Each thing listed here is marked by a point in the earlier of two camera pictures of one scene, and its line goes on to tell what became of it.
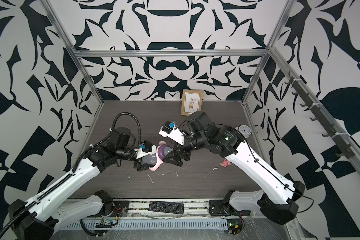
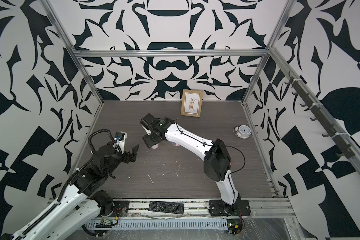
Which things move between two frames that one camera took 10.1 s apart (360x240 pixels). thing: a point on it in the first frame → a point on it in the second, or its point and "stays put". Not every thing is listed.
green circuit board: [234, 226] stays put
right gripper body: [192, 142] → [150, 137]
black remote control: [165, 207] stays put
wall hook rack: [347, 151] stays put
